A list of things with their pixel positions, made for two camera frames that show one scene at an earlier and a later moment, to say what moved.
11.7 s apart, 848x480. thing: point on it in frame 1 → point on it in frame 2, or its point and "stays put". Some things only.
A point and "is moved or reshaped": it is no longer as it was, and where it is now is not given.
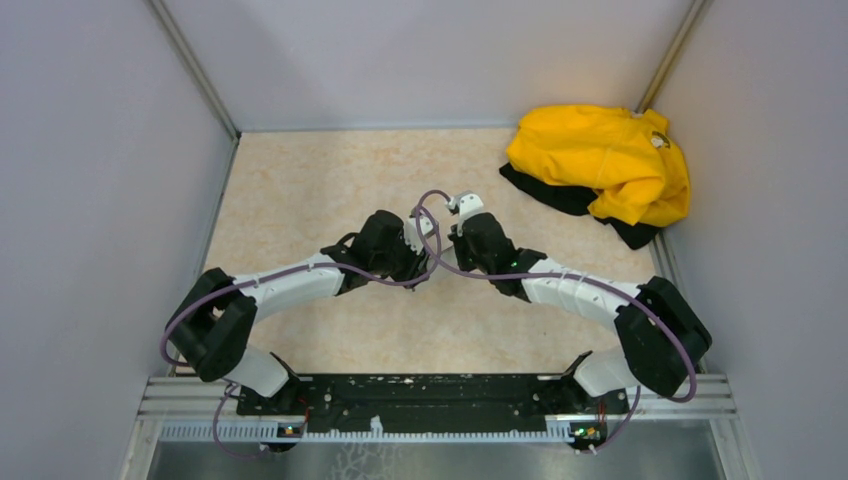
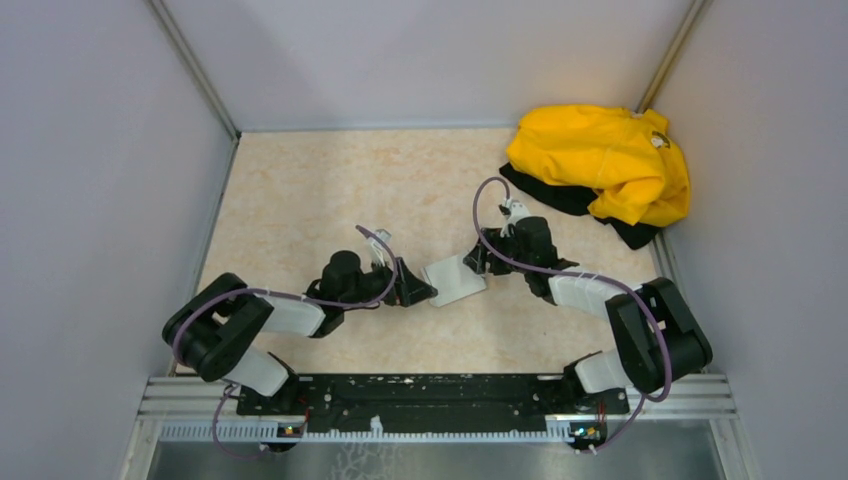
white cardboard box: x=448 y=256 is moved or reshaped
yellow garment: x=623 y=155 stays put
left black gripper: x=417 y=263 → x=410 y=289
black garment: x=575 y=201 stays put
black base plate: x=348 y=402 stays put
